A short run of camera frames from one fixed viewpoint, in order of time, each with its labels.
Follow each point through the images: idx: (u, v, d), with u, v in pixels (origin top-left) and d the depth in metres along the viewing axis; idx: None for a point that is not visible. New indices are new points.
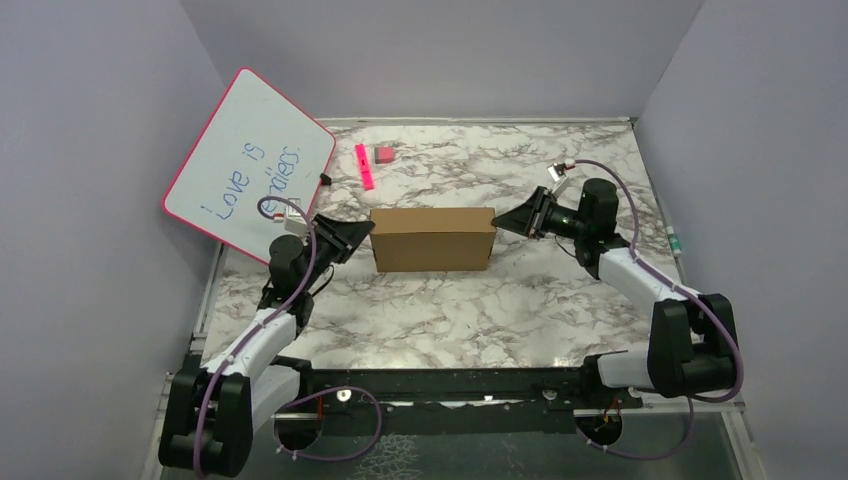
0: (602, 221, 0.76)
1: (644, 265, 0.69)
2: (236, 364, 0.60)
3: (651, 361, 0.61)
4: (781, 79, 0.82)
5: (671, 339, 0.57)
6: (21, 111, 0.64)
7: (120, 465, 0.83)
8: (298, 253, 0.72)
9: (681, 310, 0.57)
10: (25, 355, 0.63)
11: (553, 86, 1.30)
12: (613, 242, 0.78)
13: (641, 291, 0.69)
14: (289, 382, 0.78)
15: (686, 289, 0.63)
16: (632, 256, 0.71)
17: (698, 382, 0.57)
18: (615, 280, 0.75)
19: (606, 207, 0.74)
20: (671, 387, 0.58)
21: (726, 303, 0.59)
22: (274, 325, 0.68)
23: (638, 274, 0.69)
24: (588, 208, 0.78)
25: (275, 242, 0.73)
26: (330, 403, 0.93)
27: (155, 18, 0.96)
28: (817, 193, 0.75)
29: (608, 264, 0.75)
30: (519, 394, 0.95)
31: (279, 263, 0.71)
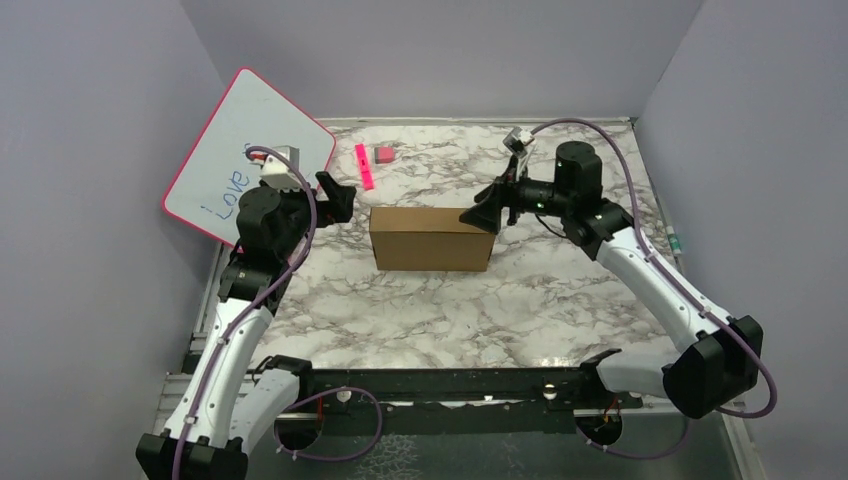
0: (587, 188, 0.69)
1: (658, 265, 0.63)
2: (200, 425, 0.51)
3: (673, 378, 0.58)
4: (780, 79, 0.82)
5: (703, 375, 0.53)
6: (22, 111, 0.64)
7: (120, 465, 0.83)
8: (274, 207, 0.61)
9: (716, 345, 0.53)
10: (26, 356, 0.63)
11: (554, 87, 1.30)
12: (607, 211, 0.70)
13: (651, 292, 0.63)
14: (290, 384, 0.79)
15: (716, 315, 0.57)
16: (646, 253, 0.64)
17: (719, 399, 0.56)
18: (625, 278, 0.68)
19: (589, 172, 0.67)
20: (695, 407, 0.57)
21: (755, 325, 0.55)
22: (239, 334, 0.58)
23: (660, 280, 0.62)
24: (565, 177, 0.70)
25: (249, 195, 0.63)
26: (330, 403, 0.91)
27: (154, 18, 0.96)
28: (816, 192, 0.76)
29: (614, 259, 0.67)
30: (519, 394, 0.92)
31: (250, 219, 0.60)
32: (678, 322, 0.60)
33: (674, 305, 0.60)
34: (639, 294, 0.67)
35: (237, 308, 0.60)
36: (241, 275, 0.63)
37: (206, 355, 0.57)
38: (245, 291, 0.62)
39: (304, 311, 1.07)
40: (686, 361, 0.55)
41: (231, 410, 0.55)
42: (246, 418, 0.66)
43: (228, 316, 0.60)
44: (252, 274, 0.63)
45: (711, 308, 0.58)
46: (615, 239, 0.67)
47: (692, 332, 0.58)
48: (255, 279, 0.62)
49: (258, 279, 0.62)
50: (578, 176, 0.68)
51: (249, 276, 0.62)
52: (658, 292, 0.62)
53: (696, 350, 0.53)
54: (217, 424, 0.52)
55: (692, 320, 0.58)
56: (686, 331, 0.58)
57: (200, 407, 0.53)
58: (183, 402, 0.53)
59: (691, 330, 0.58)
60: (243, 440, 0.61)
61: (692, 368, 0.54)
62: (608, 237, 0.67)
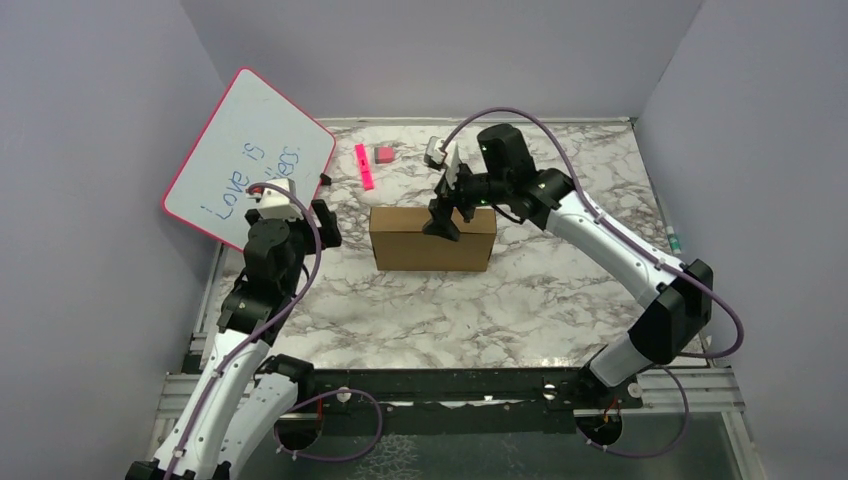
0: (518, 159, 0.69)
1: (608, 225, 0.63)
2: (187, 459, 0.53)
3: (640, 330, 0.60)
4: (780, 78, 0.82)
5: (669, 326, 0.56)
6: (20, 110, 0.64)
7: (120, 465, 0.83)
8: (282, 240, 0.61)
9: (676, 294, 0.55)
10: (25, 356, 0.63)
11: (554, 87, 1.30)
12: (548, 178, 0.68)
13: (606, 255, 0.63)
14: (287, 394, 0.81)
15: (671, 266, 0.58)
16: (595, 216, 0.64)
17: (685, 340, 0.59)
18: (580, 244, 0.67)
19: (511, 143, 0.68)
20: (664, 353, 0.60)
21: (705, 266, 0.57)
22: (233, 368, 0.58)
23: (615, 242, 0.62)
24: (493, 157, 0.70)
25: (258, 227, 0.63)
26: (330, 403, 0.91)
27: (154, 18, 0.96)
28: (816, 192, 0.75)
29: (564, 226, 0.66)
30: (519, 394, 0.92)
31: (257, 251, 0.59)
32: (637, 278, 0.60)
33: (631, 263, 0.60)
34: (597, 258, 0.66)
35: (235, 341, 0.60)
36: (242, 305, 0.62)
37: (200, 386, 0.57)
38: (244, 322, 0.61)
39: (304, 311, 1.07)
40: (652, 314, 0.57)
41: (220, 441, 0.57)
42: (238, 437, 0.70)
43: (226, 347, 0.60)
44: (256, 305, 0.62)
45: (664, 260, 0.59)
46: (561, 207, 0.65)
47: (652, 285, 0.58)
48: (255, 310, 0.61)
49: (257, 311, 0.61)
50: (504, 152, 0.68)
51: (249, 307, 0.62)
52: (613, 253, 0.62)
53: (660, 303, 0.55)
54: (204, 459, 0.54)
55: (650, 274, 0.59)
56: (646, 286, 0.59)
57: (189, 439, 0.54)
58: (174, 432, 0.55)
59: (651, 283, 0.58)
60: (231, 464, 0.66)
61: (658, 322, 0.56)
62: (555, 205, 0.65)
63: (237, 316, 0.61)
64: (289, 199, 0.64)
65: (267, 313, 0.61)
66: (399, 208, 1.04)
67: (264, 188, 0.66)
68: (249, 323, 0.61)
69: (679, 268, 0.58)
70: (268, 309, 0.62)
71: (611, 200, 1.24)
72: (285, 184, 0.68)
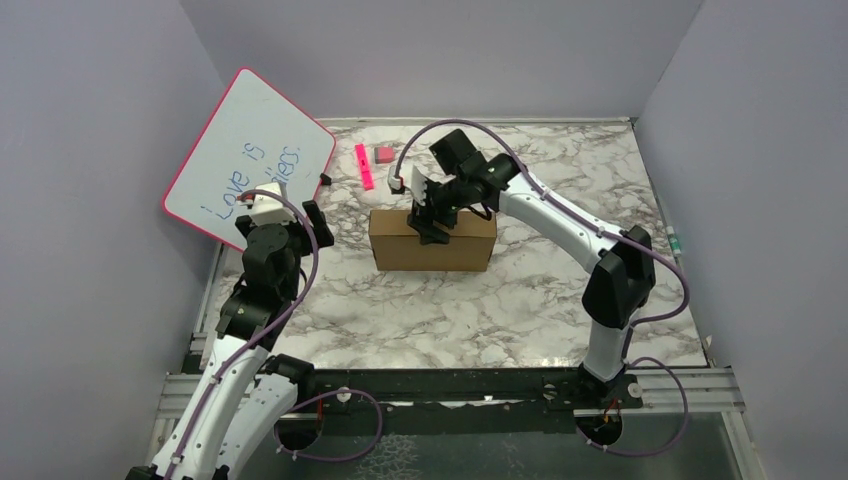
0: (466, 153, 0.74)
1: (553, 201, 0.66)
2: (185, 466, 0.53)
3: (587, 297, 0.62)
4: (780, 78, 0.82)
5: (613, 289, 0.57)
6: (20, 110, 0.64)
7: (121, 465, 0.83)
8: (280, 246, 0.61)
9: (616, 257, 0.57)
10: (25, 356, 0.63)
11: (555, 86, 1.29)
12: (498, 163, 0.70)
13: (554, 230, 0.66)
14: (287, 395, 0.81)
15: (611, 232, 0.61)
16: (540, 192, 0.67)
17: (630, 304, 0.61)
18: (531, 222, 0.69)
19: (456, 140, 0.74)
20: (612, 317, 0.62)
21: (643, 231, 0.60)
22: (232, 374, 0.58)
23: (559, 216, 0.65)
24: (445, 157, 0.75)
25: (257, 233, 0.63)
26: (330, 403, 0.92)
27: (154, 18, 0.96)
28: (817, 192, 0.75)
29: (514, 205, 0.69)
30: (519, 394, 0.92)
31: (255, 255, 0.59)
32: (581, 248, 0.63)
33: (574, 233, 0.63)
34: (549, 235, 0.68)
35: (234, 346, 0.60)
36: (240, 310, 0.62)
37: (198, 391, 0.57)
38: (244, 328, 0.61)
39: (304, 311, 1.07)
40: (596, 279, 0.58)
41: (219, 445, 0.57)
42: (236, 440, 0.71)
43: (225, 353, 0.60)
44: (254, 310, 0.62)
45: (605, 228, 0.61)
46: (509, 187, 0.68)
47: (594, 252, 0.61)
48: (254, 316, 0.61)
49: (257, 317, 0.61)
50: (450, 150, 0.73)
51: (248, 312, 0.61)
52: (559, 226, 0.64)
53: (602, 268, 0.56)
54: (202, 465, 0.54)
55: (592, 242, 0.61)
56: (589, 253, 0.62)
57: (187, 445, 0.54)
58: (173, 438, 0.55)
59: (593, 250, 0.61)
60: (229, 468, 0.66)
61: (603, 286, 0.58)
62: (504, 187, 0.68)
63: (237, 323, 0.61)
64: (282, 203, 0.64)
65: (266, 318, 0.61)
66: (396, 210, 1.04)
67: (255, 195, 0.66)
68: (248, 329, 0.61)
69: (619, 234, 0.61)
70: (267, 315, 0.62)
71: (611, 200, 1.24)
72: (277, 189, 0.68)
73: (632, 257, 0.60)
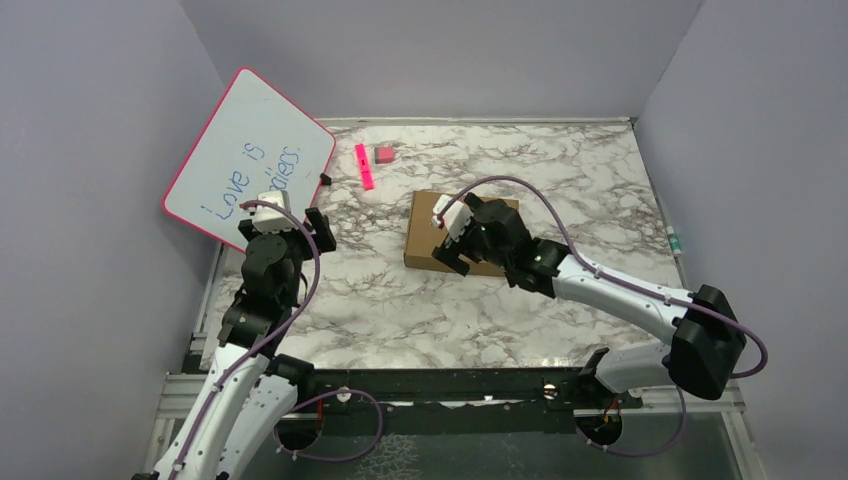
0: (517, 237, 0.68)
1: (609, 278, 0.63)
2: (186, 473, 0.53)
3: (674, 369, 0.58)
4: (779, 80, 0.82)
5: (699, 358, 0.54)
6: (20, 107, 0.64)
7: (121, 464, 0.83)
8: (279, 257, 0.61)
9: (692, 324, 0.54)
10: (23, 354, 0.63)
11: (555, 87, 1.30)
12: (545, 251, 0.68)
13: (619, 307, 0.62)
14: (287, 397, 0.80)
15: (680, 297, 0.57)
16: (594, 271, 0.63)
17: (727, 372, 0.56)
18: (592, 302, 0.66)
19: (510, 223, 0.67)
20: (706, 386, 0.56)
21: (717, 293, 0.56)
22: (233, 381, 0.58)
23: (620, 291, 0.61)
24: (494, 238, 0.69)
25: (256, 244, 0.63)
26: (330, 403, 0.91)
27: (154, 18, 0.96)
28: (817, 192, 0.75)
29: (567, 287, 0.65)
30: (519, 394, 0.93)
31: (254, 268, 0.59)
32: (650, 319, 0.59)
33: (640, 305, 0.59)
34: (611, 312, 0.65)
35: (235, 354, 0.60)
36: (242, 319, 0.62)
37: (200, 398, 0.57)
38: (245, 336, 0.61)
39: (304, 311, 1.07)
40: (679, 351, 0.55)
41: (220, 452, 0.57)
42: (237, 445, 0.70)
43: (226, 360, 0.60)
44: (255, 320, 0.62)
45: (672, 294, 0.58)
46: (561, 271, 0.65)
47: (668, 322, 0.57)
48: (254, 324, 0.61)
49: (258, 325, 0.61)
50: (503, 232, 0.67)
51: (249, 321, 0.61)
52: (621, 302, 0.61)
53: (682, 339, 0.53)
54: (203, 471, 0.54)
55: (662, 312, 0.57)
56: (662, 325, 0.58)
57: (189, 452, 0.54)
58: (173, 445, 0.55)
59: (665, 320, 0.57)
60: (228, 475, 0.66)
61: (687, 357, 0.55)
62: (554, 271, 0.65)
63: (236, 332, 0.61)
64: (282, 214, 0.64)
65: (267, 327, 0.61)
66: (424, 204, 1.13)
67: (257, 205, 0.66)
68: (249, 337, 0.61)
69: (689, 299, 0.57)
70: (268, 324, 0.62)
71: (611, 200, 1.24)
72: (279, 195, 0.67)
73: (710, 323, 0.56)
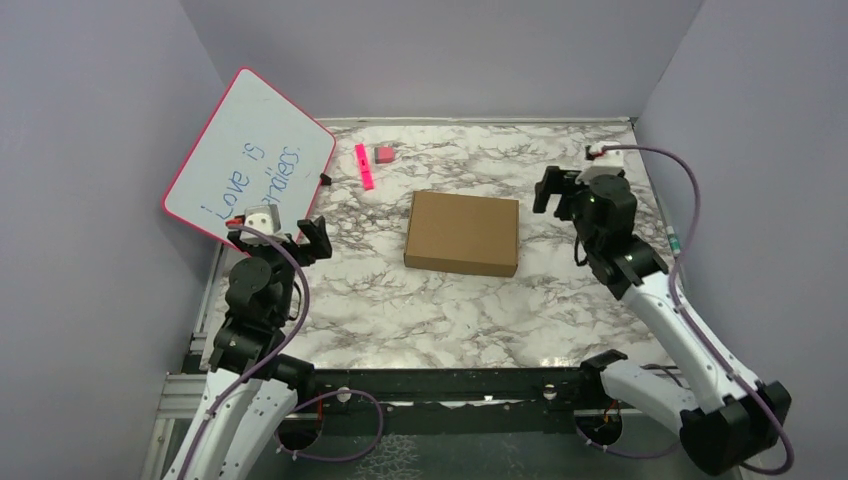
0: (620, 227, 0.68)
1: (687, 317, 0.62)
2: None
3: (696, 431, 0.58)
4: (782, 80, 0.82)
5: (727, 442, 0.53)
6: (20, 107, 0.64)
7: (121, 463, 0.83)
8: (263, 282, 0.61)
9: (742, 410, 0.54)
10: (22, 353, 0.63)
11: (555, 87, 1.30)
12: (639, 253, 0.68)
13: (680, 350, 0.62)
14: (286, 402, 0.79)
15: (743, 378, 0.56)
16: (676, 303, 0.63)
17: (738, 459, 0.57)
18: (654, 328, 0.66)
19: (622, 212, 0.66)
20: (714, 463, 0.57)
21: (783, 396, 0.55)
22: (225, 407, 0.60)
23: (690, 335, 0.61)
24: (598, 214, 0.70)
25: (239, 267, 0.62)
26: (330, 403, 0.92)
27: (154, 18, 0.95)
28: (817, 191, 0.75)
29: (641, 305, 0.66)
30: (519, 394, 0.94)
31: (239, 296, 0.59)
32: (702, 379, 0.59)
33: (702, 363, 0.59)
34: (669, 348, 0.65)
35: (228, 379, 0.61)
36: (232, 343, 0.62)
37: (195, 425, 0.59)
38: (237, 359, 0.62)
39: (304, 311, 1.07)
40: (712, 423, 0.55)
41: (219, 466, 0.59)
42: (236, 457, 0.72)
43: (219, 384, 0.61)
44: (244, 343, 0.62)
45: (738, 371, 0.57)
46: (645, 282, 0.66)
47: (718, 394, 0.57)
48: (244, 347, 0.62)
49: (249, 349, 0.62)
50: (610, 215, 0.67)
51: (240, 344, 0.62)
52: (686, 347, 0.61)
53: (722, 416, 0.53)
54: None
55: (718, 380, 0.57)
56: (710, 390, 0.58)
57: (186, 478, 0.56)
58: (172, 470, 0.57)
59: (716, 390, 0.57)
60: None
61: (715, 432, 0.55)
62: (637, 280, 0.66)
63: (227, 356, 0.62)
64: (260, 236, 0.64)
65: (257, 351, 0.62)
66: (426, 207, 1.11)
67: (247, 217, 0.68)
68: (242, 361, 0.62)
69: (751, 384, 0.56)
70: (258, 348, 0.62)
71: None
72: (264, 212, 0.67)
73: (758, 417, 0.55)
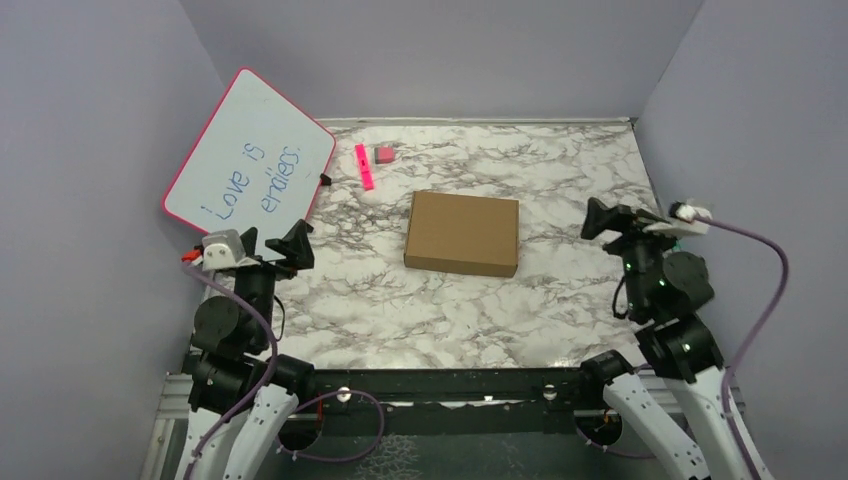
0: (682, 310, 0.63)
1: (733, 425, 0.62)
2: None
3: None
4: (781, 80, 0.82)
5: None
6: (20, 106, 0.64)
7: (121, 463, 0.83)
8: (228, 328, 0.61)
9: None
10: (22, 353, 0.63)
11: (556, 87, 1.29)
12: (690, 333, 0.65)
13: (715, 452, 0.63)
14: (286, 408, 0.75)
15: None
16: (726, 410, 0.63)
17: None
18: (694, 422, 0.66)
19: (693, 302, 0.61)
20: None
21: None
22: (211, 447, 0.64)
23: (730, 442, 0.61)
24: (660, 289, 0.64)
25: (205, 309, 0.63)
26: (330, 403, 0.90)
27: (153, 17, 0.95)
28: (818, 191, 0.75)
29: (688, 399, 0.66)
30: (519, 394, 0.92)
31: (207, 343, 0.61)
32: None
33: (735, 474, 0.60)
34: (704, 446, 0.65)
35: (210, 418, 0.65)
36: (211, 378, 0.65)
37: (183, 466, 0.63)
38: (217, 394, 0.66)
39: (304, 311, 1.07)
40: None
41: None
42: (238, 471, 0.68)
43: (203, 424, 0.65)
44: (222, 379, 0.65)
45: None
46: (697, 382, 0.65)
47: None
48: (224, 381, 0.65)
49: (229, 384, 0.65)
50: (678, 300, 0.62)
51: (219, 380, 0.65)
52: (724, 450, 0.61)
53: None
54: None
55: None
56: None
57: None
58: None
59: None
60: None
61: None
62: (688, 372, 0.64)
63: (208, 393, 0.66)
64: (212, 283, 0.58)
65: (236, 387, 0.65)
66: (427, 207, 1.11)
67: (204, 248, 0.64)
68: (225, 395, 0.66)
69: None
70: (238, 383, 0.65)
71: (611, 200, 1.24)
72: (222, 246, 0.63)
73: None
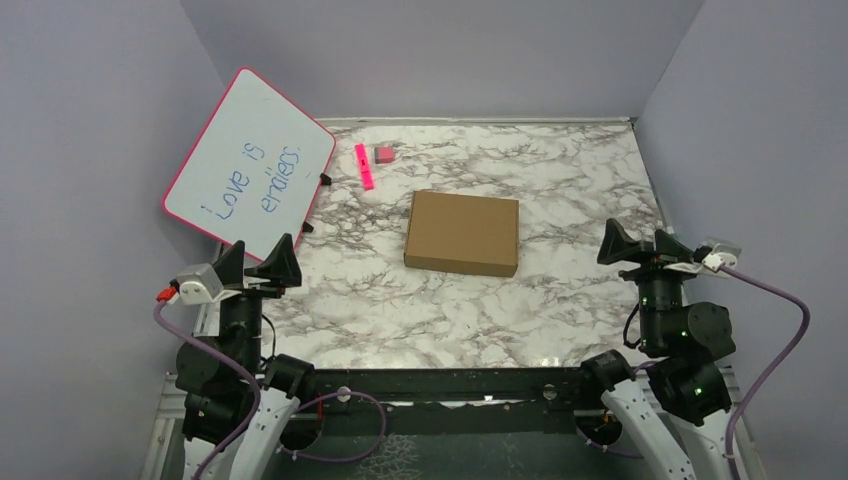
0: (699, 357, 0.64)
1: (733, 467, 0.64)
2: None
3: None
4: (780, 79, 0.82)
5: None
6: (19, 104, 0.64)
7: (121, 463, 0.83)
8: (210, 373, 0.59)
9: None
10: (21, 351, 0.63)
11: (556, 87, 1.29)
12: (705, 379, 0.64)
13: None
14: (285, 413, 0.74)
15: None
16: (729, 452, 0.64)
17: None
18: (696, 453, 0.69)
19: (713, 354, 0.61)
20: None
21: None
22: (208, 472, 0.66)
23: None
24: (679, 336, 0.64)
25: (185, 352, 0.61)
26: (330, 403, 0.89)
27: (153, 17, 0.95)
28: (818, 190, 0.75)
29: (693, 435, 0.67)
30: (519, 394, 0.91)
31: (191, 386, 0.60)
32: None
33: None
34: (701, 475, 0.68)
35: (205, 447, 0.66)
36: (202, 410, 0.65)
37: None
38: (208, 425, 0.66)
39: (304, 311, 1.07)
40: None
41: None
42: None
43: (199, 451, 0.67)
44: (213, 409, 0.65)
45: None
46: (704, 424, 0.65)
47: None
48: (215, 412, 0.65)
49: (220, 413, 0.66)
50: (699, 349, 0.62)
51: (210, 411, 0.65)
52: None
53: None
54: None
55: None
56: None
57: None
58: None
59: None
60: None
61: None
62: (696, 418, 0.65)
63: (201, 422, 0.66)
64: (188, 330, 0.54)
65: (228, 417, 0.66)
66: (427, 207, 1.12)
67: (179, 285, 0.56)
68: (217, 423, 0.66)
69: None
70: (230, 414, 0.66)
71: (611, 200, 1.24)
72: (199, 284, 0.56)
73: None
